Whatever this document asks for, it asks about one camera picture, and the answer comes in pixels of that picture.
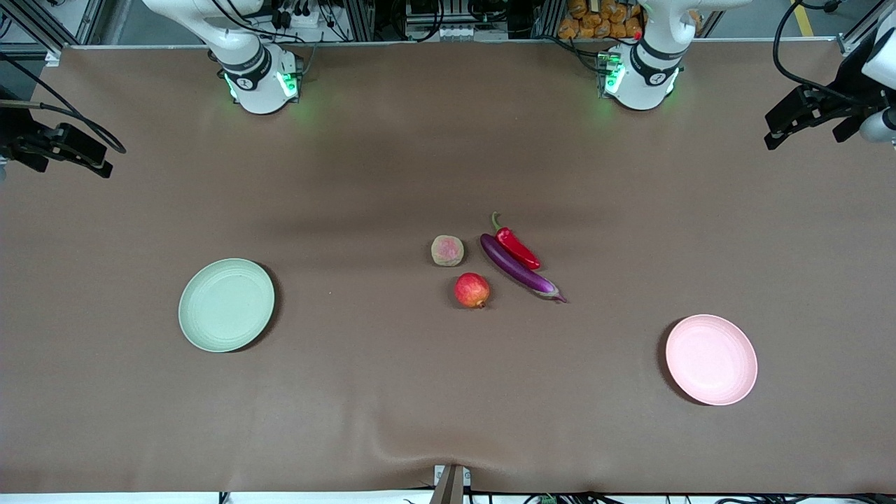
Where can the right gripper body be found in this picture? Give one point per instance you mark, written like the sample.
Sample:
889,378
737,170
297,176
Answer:
15,133

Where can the red chili pepper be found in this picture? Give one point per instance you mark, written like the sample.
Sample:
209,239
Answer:
518,248

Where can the long purple eggplant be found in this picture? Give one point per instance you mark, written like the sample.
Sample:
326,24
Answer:
514,269

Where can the red pomegranate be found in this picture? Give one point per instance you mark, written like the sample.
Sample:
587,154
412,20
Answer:
471,290

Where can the pink beige peach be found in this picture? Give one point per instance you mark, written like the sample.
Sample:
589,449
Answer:
447,250

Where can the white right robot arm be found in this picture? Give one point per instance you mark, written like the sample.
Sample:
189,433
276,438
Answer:
259,91

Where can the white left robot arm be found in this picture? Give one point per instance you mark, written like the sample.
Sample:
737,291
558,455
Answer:
640,84

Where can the bag of orange items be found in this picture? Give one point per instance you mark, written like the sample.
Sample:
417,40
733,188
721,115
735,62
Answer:
598,21

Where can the light green round plate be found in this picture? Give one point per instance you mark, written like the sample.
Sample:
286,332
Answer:
225,305

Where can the pink round plate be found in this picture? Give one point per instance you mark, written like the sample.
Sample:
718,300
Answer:
711,360

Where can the white power strip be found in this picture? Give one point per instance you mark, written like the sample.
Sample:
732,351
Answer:
304,17

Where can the white connector strip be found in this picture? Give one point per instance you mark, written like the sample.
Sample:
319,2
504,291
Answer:
465,33

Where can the brown table cover cloth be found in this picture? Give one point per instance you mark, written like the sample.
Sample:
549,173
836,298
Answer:
420,392

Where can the grey aluminium frame post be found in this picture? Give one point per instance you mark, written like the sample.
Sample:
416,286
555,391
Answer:
857,24
42,31

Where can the metal bracket at table edge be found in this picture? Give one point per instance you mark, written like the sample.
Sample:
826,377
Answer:
451,484

